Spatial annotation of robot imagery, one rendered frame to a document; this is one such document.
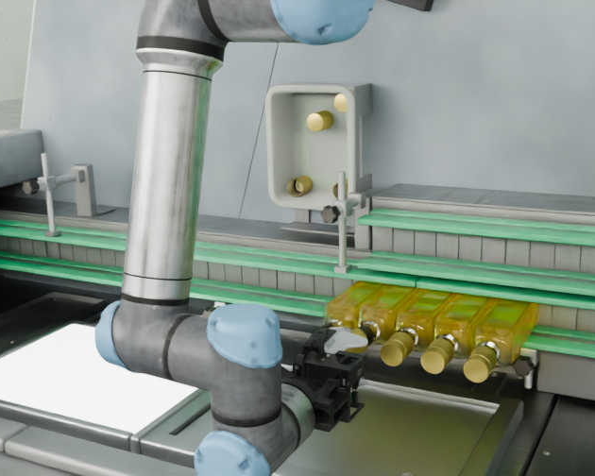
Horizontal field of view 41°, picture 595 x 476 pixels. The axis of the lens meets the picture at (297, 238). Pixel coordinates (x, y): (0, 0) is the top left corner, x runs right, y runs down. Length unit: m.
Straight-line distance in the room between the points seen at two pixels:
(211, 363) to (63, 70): 1.16
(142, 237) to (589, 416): 0.79
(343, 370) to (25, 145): 1.12
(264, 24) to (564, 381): 0.81
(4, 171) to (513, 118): 1.08
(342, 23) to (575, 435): 0.75
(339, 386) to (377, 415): 0.24
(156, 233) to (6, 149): 1.04
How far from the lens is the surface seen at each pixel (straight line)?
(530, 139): 1.42
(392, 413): 1.25
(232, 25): 0.84
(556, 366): 1.38
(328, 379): 1.01
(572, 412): 1.37
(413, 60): 1.46
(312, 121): 1.48
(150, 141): 0.88
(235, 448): 0.84
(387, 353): 1.13
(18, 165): 1.90
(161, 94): 0.88
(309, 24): 0.80
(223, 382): 0.83
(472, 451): 1.16
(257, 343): 0.81
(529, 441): 1.25
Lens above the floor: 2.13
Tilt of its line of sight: 59 degrees down
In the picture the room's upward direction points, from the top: 118 degrees counter-clockwise
